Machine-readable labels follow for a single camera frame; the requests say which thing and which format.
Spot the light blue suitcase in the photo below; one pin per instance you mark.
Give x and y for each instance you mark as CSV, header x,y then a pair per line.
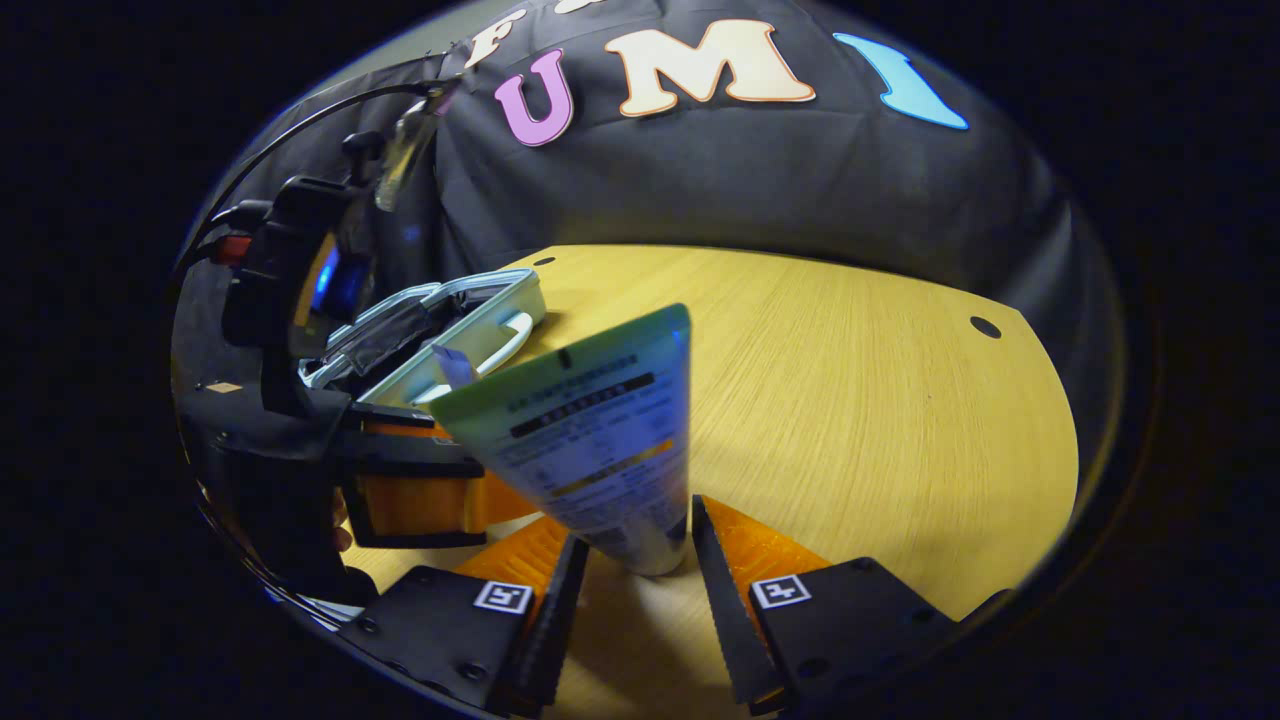
x,y
500,300

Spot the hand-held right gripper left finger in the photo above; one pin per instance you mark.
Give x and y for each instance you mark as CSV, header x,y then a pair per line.
x,y
560,620

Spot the black backdrop cloth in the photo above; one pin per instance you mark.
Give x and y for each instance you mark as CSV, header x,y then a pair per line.
x,y
750,180

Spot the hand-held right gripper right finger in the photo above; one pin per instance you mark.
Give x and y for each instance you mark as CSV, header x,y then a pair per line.
x,y
722,600

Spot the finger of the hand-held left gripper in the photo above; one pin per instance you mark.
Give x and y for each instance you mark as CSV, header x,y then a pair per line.
x,y
410,505
400,430

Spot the large white green tube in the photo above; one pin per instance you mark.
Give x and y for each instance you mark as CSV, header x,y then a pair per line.
x,y
590,440

